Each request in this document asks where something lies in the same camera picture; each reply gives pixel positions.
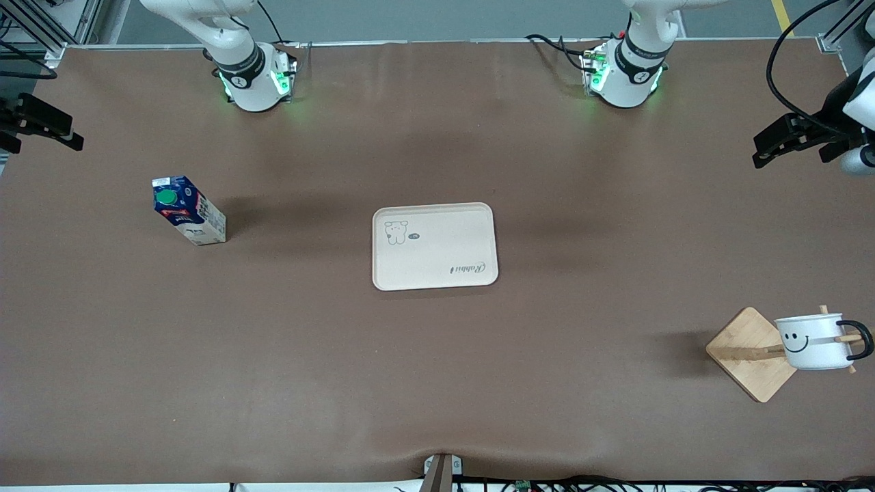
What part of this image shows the black base cable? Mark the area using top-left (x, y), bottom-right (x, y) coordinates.
top-left (525, 33), bottom-right (590, 73)
top-left (256, 0), bottom-right (303, 50)

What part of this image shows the black left base cable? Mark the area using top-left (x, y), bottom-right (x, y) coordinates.
top-left (525, 33), bottom-right (590, 73)

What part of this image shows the black right base cable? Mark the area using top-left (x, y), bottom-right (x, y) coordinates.
top-left (256, 0), bottom-right (303, 50)

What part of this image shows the beige rectangular tray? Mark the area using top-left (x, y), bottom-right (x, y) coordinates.
top-left (371, 202), bottom-right (500, 292)

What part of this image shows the blue milk carton green cap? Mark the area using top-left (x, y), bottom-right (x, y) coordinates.
top-left (152, 176), bottom-right (228, 247)

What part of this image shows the wooden mug stand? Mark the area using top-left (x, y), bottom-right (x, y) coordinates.
top-left (705, 305), bottom-right (865, 404)

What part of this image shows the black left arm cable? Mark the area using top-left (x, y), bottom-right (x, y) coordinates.
top-left (766, 0), bottom-right (843, 132)

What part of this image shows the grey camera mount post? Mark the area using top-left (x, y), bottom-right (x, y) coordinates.
top-left (420, 453), bottom-right (464, 492)

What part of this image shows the aluminium frame profile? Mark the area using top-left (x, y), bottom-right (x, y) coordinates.
top-left (0, 0), bottom-right (105, 68)
top-left (817, 0), bottom-right (875, 54)

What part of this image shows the white smiley mug black handle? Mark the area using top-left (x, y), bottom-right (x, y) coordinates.
top-left (774, 313), bottom-right (875, 371)

